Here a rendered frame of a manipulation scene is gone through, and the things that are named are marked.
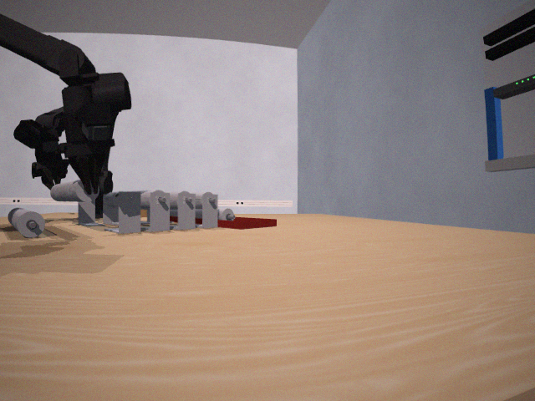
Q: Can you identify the red rectangular tray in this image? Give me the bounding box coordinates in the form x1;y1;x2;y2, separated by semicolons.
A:
170;216;277;229

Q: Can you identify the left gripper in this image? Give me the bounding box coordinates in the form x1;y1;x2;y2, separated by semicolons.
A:
32;159;69;190

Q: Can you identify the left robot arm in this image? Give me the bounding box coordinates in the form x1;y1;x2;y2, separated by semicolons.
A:
13;107;121;218

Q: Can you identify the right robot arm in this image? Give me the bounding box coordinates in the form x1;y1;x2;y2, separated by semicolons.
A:
0;13;131;143

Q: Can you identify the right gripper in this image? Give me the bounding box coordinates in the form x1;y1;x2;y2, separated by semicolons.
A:
54;139;115;195

